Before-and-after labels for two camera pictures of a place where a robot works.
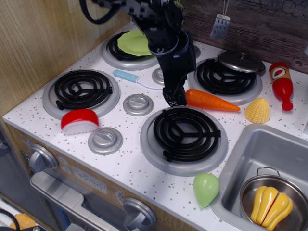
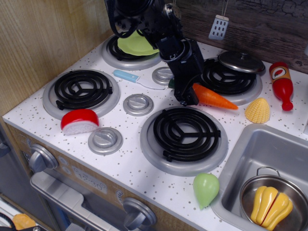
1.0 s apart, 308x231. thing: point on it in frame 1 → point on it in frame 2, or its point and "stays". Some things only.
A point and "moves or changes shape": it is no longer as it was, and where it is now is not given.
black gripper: (175, 68) → (187, 65)
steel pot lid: (242, 61) stays
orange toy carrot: (196, 97) moves or changes shape
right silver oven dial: (137, 214) stays
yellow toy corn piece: (258, 110) stays
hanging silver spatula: (220, 26) stays
